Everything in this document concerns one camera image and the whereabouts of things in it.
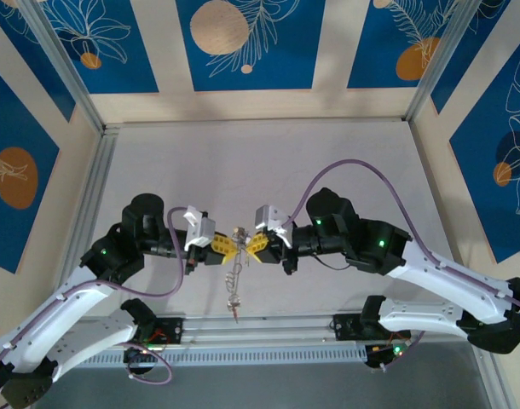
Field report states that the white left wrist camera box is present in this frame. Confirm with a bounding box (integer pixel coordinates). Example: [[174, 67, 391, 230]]
[[182, 205, 217, 249]]

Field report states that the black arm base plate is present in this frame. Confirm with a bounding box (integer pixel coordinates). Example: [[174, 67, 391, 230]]
[[105, 317, 184, 347], [330, 314, 413, 342]]

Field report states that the aluminium frame post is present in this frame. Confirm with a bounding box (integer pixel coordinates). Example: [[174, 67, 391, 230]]
[[17, 0, 107, 134], [406, 0, 488, 124]]

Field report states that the silver chain necklace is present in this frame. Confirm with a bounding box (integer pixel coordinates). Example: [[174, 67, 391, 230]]
[[225, 245, 246, 323]]

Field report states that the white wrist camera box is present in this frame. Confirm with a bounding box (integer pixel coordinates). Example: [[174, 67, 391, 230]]
[[182, 205, 217, 249], [253, 204, 294, 251]]

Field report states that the grey slotted cable duct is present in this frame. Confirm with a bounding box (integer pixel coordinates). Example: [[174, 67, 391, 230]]
[[41, 344, 368, 370]]

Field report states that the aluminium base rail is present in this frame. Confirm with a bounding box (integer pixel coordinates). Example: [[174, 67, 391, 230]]
[[27, 315, 494, 347]]

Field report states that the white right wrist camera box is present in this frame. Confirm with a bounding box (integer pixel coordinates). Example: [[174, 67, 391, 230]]
[[253, 204, 294, 251]]

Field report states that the aluminium side rail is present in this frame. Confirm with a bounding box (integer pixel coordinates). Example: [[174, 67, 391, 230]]
[[475, 351, 515, 409], [12, 130, 118, 409]]

